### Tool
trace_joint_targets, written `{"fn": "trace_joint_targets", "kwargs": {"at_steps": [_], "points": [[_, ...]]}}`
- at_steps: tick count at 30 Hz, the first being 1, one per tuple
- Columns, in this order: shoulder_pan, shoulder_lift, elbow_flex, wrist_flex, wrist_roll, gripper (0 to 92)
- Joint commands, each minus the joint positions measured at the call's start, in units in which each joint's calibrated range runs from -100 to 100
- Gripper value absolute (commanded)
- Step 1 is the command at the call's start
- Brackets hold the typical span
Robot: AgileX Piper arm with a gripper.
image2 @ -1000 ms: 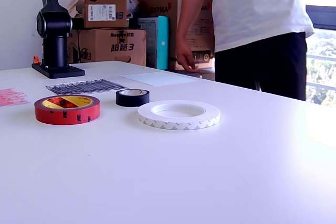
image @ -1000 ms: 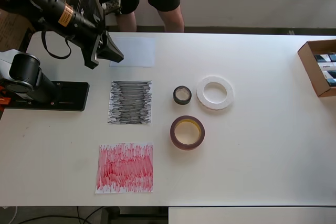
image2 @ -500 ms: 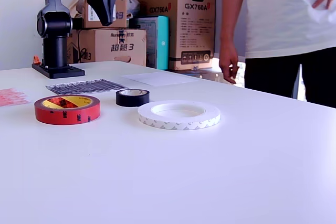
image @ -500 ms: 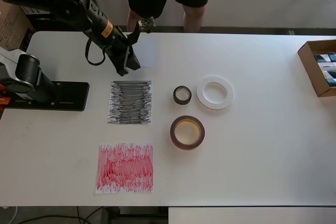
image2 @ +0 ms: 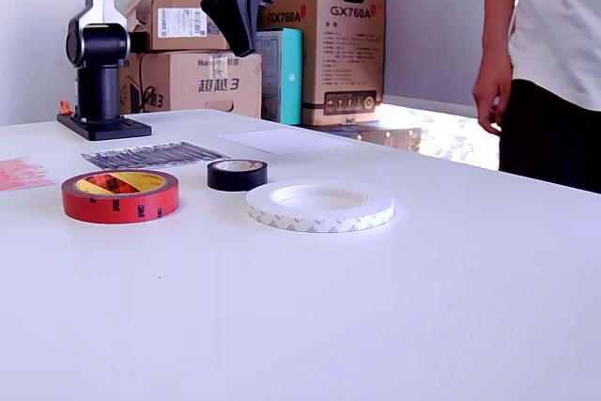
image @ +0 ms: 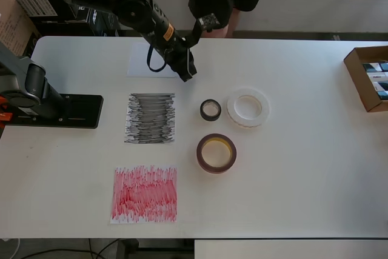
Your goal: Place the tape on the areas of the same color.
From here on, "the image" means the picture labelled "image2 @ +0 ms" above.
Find small black tape roll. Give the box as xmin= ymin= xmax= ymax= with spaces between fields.
xmin=207 ymin=159 xmax=270 ymax=193

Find wide white tape roll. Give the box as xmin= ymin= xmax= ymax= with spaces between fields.
xmin=246 ymin=179 xmax=395 ymax=235

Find red 3M tape roll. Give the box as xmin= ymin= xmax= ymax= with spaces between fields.
xmin=60 ymin=169 xmax=181 ymax=224

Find person's right hand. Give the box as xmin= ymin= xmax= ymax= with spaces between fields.
xmin=471 ymin=67 xmax=514 ymax=135

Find teal product box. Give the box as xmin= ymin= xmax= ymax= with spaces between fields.
xmin=255 ymin=27 xmax=304 ymax=126

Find brown carton with blue print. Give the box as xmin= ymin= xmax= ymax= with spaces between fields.
xmin=119 ymin=51 xmax=263 ymax=119

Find tall GX760A cardboard carton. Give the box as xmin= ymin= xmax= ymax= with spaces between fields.
xmin=255 ymin=0 xmax=387 ymax=128

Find blank white paper sheet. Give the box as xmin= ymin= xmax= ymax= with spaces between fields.
xmin=216 ymin=127 xmax=356 ymax=155

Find black scribbled paper sheet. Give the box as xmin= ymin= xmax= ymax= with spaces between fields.
xmin=80 ymin=140 xmax=232 ymax=171

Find red scribbled paper sheet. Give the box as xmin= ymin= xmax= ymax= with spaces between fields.
xmin=0 ymin=156 xmax=61 ymax=193

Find person in white shirt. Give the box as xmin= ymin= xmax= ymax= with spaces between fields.
xmin=497 ymin=0 xmax=601 ymax=193

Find black cable before cartons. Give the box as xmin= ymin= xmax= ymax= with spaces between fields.
xmin=137 ymin=54 xmax=159 ymax=114

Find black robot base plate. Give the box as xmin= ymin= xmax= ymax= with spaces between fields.
xmin=56 ymin=112 xmax=154 ymax=142

